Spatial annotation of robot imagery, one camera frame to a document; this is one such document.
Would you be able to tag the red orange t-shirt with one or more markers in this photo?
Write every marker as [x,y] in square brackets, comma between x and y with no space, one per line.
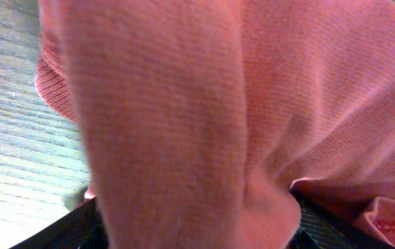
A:
[200,119]

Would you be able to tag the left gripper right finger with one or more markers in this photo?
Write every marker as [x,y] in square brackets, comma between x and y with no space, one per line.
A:
[320,229]

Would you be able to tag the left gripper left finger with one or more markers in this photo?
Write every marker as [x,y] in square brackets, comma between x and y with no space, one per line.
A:
[80,229]

